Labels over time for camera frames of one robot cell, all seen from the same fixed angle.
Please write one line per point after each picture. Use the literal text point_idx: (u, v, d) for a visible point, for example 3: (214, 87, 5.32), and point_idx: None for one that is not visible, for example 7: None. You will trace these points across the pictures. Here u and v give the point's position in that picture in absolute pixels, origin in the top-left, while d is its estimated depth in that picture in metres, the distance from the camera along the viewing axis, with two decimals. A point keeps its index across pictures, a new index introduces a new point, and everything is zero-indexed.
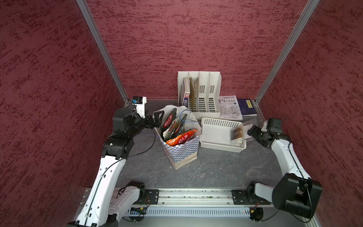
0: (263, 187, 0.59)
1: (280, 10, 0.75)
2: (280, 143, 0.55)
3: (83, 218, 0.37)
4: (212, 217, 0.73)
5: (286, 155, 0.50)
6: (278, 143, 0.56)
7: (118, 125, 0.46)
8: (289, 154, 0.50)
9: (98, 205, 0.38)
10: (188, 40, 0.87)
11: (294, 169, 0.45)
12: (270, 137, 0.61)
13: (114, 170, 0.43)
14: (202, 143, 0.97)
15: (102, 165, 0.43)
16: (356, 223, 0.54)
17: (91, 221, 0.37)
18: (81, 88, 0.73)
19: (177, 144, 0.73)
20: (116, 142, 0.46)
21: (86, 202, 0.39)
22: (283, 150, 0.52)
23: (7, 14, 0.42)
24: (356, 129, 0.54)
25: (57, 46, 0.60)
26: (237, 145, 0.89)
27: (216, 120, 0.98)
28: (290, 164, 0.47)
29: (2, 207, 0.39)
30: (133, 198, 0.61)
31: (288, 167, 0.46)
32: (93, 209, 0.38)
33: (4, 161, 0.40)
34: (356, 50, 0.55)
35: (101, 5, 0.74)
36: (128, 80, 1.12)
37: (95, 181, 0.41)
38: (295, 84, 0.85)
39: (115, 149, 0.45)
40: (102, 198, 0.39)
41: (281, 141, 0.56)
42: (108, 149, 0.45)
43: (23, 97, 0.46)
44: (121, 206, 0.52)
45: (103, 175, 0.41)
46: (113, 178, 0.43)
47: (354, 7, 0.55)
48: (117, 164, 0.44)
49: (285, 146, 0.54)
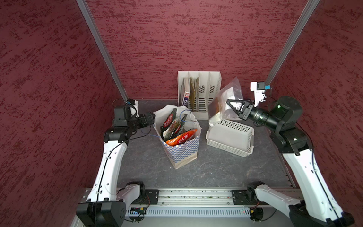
0: (267, 194, 0.58)
1: (280, 10, 0.75)
2: (302, 163, 0.39)
3: (95, 195, 0.39)
4: (212, 217, 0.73)
5: (314, 185, 0.38)
6: (299, 161, 0.40)
7: (118, 115, 0.53)
8: (315, 182, 0.38)
9: (107, 182, 0.41)
10: (188, 40, 0.87)
11: (327, 210, 0.36)
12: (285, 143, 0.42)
13: (118, 152, 0.46)
14: (207, 140, 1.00)
15: (107, 149, 0.46)
16: (356, 223, 0.54)
17: (102, 196, 0.38)
18: (81, 88, 0.73)
19: (177, 144, 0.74)
20: (116, 129, 0.50)
21: (95, 182, 0.41)
22: (306, 173, 0.39)
23: (7, 14, 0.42)
24: (356, 129, 0.54)
25: (57, 46, 0.60)
26: (245, 150, 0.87)
27: (225, 121, 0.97)
28: (321, 200, 0.37)
29: (2, 207, 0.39)
30: (135, 194, 0.62)
31: (319, 206, 0.37)
32: (103, 187, 0.40)
33: (4, 161, 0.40)
34: (356, 50, 0.55)
35: (101, 5, 0.74)
36: (128, 80, 1.12)
37: (101, 162, 0.44)
38: (295, 84, 0.85)
39: (116, 134, 0.49)
40: (110, 176, 0.42)
41: (306, 164, 0.39)
42: (110, 135, 0.49)
43: (23, 97, 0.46)
44: (126, 196, 0.53)
45: (108, 157, 0.44)
46: (117, 160, 0.46)
47: (354, 7, 0.55)
48: (121, 146, 0.48)
49: (310, 168, 0.39)
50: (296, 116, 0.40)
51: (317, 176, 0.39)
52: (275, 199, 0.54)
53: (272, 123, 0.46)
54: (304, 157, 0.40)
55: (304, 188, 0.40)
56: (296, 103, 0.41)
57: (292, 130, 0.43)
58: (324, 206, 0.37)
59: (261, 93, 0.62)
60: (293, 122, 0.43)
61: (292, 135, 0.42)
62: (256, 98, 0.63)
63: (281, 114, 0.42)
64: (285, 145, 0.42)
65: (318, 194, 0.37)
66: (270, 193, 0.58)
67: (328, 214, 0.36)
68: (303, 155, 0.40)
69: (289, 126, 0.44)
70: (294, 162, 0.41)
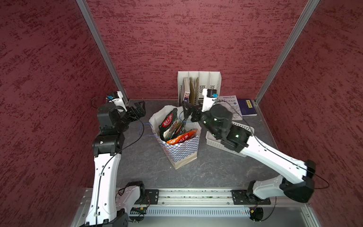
0: (260, 189, 0.60)
1: (280, 10, 0.75)
2: (255, 147, 0.45)
3: (93, 218, 0.36)
4: (212, 217, 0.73)
5: (274, 159, 0.43)
6: (250, 150, 0.45)
7: (105, 121, 0.45)
8: (273, 157, 0.43)
9: (105, 202, 0.38)
10: (188, 40, 0.87)
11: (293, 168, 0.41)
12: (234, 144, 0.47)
13: (112, 167, 0.42)
14: (207, 140, 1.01)
15: (98, 164, 0.41)
16: (356, 223, 0.54)
17: (101, 218, 0.36)
18: (81, 88, 0.73)
19: (177, 143, 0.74)
20: (106, 139, 0.44)
21: (91, 203, 0.38)
22: (263, 154, 0.44)
23: (6, 14, 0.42)
24: (356, 129, 0.54)
25: (57, 46, 0.60)
26: None
27: None
28: (288, 167, 0.42)
29: (2, 207, 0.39)
30: (136, 193, 0.63)
31: (291, 172, 0.41)
32: (100, 208, 0.37)
33: (4, 161, 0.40)
34: (356, 50, 0.55)
35: (101, 5, 0.74)
36: (128, 80, 1.12)
37: (95, 180, 0.40)
38: (295, 84, 0.85)
39: (108, 144, 0.44)
40: (107, 195, 0.39)
41: (257, 147, 0.45)
42: (100, 146, 0.43)
43: (23, 97, 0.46)
44: (126, 203, 0.52)
45: (102, 173, 0.40)
46: (112, 174, 0.43)
47: (354, 7, 0.55)
48: (114, 160, 0.43)
49: (261, 148, 0.45)
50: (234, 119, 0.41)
51: (271, 151, 0.44)
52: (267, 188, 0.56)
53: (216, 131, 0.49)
54: (252, 144, 0.45)
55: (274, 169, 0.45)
56: (225, 109, 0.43)
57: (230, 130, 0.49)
58: (292, 170, 0.41)
59: (210, 100, 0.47)
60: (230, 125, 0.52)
61: (233, 134, 0.48)
62: (204, 104, 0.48)
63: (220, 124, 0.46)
64: (235, 146, 0.47)
65: (282, 165, 0.42)
66: (260, 186, 0.61)
67: (300, 173, 0.41)
68: (251, 144, 0.46)
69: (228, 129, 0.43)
70: (247, 152, 0.46)
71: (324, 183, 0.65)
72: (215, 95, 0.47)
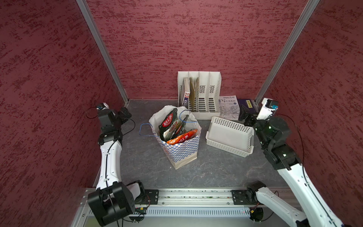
0: (269, 200, 0.58)
1: (280, 10, 0.75)
2: (295, 177, 0.43)
3: (103, 183, 0.41)
4: (212, 217, 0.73)
5: (309, 197, 0.41)
6: (289, 173, 0.44)
7: (104, 121, 0.56)
8: (308, 194, 0.41)
9: (113, 170, 0.44)
10: (188, 40, 0.87)
11: (324, 220, 0.38)
12: (276, 161, 0.46)
13: (116, 147, 0.51)
14: (207, 139, 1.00)
15: (103, 148, 0.50)
16: (356, 223, 0.54)
17: (111, 181, 0.42)
18: (81, 88, 0.73)
19: (177, 143, 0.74)
20: (109, 134, 0.55)
21: (100, 174, 0.44)
22: (300, 187, 0.42)
23: (7, 14, 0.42)
24: (356, 129, 0.54)
25: (57, 46, 0.60)
26: (245, 150, 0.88)
27: (224, 121, 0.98)
28: (319, 213, 0.39)
29: (2, 207, 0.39)
30: (136, 191, 0.63)
31: (319, 220, 0.38)
32: (109, 175, 0.43)
33: (4, 161, 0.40)
34: (356, 50, 0.55)
35: (101, 5, 0.74)
36: (128, 80, 1.12)
37: (102, 159, 0.47)
38: (295, 84, 0.85)
39: (110, 138, 0.54)
40: (114, 166, 0.46)
41: (298, 178, 0.43)
42: (105, 139, 0.53)
43: (23, 97, 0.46)
44: None
45: (108, 153, 0.49)
46: (116, 154, 0.51)
47: (354, 8, 0.56)
48: (116, 144, 0.53)
49: (302, 181, 0.42)
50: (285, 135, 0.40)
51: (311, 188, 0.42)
52: (277, 208, 0.54)
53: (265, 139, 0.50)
54: (295, 170, 0.44)
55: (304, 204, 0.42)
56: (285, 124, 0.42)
57: (281, 146, 0.48)
58: (323, 219, 0.38)
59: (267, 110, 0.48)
60: (283, 140, 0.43)
61: (282, 151, 0.47)
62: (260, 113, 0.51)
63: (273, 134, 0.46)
64: (276, 161, 0.46)
65: (315, 207, 0.40)
66: (272, 199, 0.58)
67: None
68: (294, 169, 0.44)
69: (279, 143, 0.51)
70: (285, 174, 0.45)
71: (324, 183, 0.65)
72: (275, 106, 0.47)
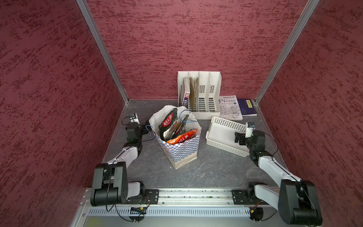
0: (263, 190, 0.60)
1: (280, 10, 0.75)
2: (265, 159, 0.60)
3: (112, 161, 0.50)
4: (212, 216, 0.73)
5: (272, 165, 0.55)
6: (263, 159, 0.60)
7: (130, 134, 0.68)
8: (274, 164, 0.55)
9: (122, 158, 0.53)
10: (188, 40, 0.87)
11: (286, 175, 0.48)
12: (255, 158, 0.66)
13: (133, 149, 0.62)
14: (206, 139, 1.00)
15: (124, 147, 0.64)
16: (356, 223, 0.55)
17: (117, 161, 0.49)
18: (81, 87, 0.73)
19: (177, 144, 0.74)
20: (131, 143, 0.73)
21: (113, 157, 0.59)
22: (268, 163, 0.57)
23: (7, 14, 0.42)
24: (356, 129, 0.54)
25: (57, 46, 0.60)
26: (245, 150, 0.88)
27: (224, 121, 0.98)
28: (280, 172, 0.50)
29: (2, 207, 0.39)
30: (134, 190, 0.62)
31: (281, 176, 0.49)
32: (118, 159, 0.52)
33: (4, 162, 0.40)
34: (356, 50, 0.55)
35: (101, 5, 0.74)
36: (128, 80, 1.12)
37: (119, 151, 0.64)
38: (295, 84, 0.85)
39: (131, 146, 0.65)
40: (126, 157, 0.55)
41: (266, 157, 0.61)
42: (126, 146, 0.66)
43: (23, 97, 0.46)
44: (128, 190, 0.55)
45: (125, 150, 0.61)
46: (132, 153, 0.61)
47: (354, 7, 0.55)
48: (134, 149, 0.63)
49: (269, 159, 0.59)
50: (261, 139, 0.67)
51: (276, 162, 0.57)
52: (269, 197, 0.55)
53: (249, 144, 0.74)
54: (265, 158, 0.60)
55: (275, 177, 0.52)
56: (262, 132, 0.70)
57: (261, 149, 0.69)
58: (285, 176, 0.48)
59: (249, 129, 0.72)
60: (261, 145, 0.68)
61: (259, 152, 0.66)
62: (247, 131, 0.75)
63: (254, 139, 0.70)
64: (255, 159, 0.66)
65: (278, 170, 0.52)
66: (266, 189, 0.59)
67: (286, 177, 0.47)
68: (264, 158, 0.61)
69: (258, 145, 0.69)
70: (261, 162, 0.61)
71: (324, 183, 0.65)
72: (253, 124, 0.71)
